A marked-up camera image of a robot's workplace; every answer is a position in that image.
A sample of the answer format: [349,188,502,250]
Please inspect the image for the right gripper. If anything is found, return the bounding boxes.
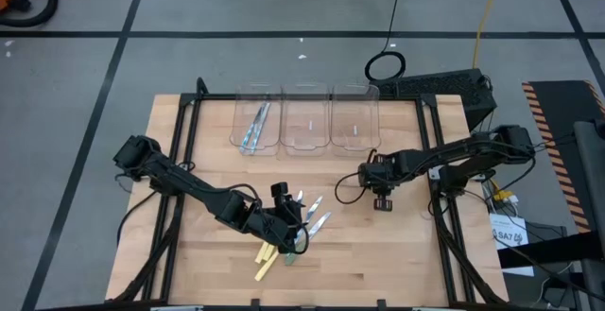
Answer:
[357,152,403,212]

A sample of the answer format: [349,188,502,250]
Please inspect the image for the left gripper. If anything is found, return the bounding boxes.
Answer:
[245,182,308,255]

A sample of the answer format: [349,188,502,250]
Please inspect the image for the clear plastic bin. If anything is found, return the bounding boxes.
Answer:
[229,81,284,157]
[279,81,332,157]
[329,82,382,158]

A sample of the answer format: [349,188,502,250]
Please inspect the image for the black computer case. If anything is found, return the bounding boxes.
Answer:
[377,68,498,131]

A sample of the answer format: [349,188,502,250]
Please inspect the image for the white paper label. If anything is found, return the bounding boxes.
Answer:
[489,213,535,278]

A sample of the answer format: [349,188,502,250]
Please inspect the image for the black hazard-striped platform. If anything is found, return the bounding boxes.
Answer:
[522,79,605,234]

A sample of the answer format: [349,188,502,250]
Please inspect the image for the black horizontal beam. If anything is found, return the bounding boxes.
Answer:
[495,243,605,270]

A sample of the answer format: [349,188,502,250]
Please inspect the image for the black coiled hanging cable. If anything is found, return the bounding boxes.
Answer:
[363,0,407,83]

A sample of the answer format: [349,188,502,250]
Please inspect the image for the black metal table frame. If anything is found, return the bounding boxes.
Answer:
[108,77,507,311]

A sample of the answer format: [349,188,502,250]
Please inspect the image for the grey post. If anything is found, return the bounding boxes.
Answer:
[573,120,605,311]

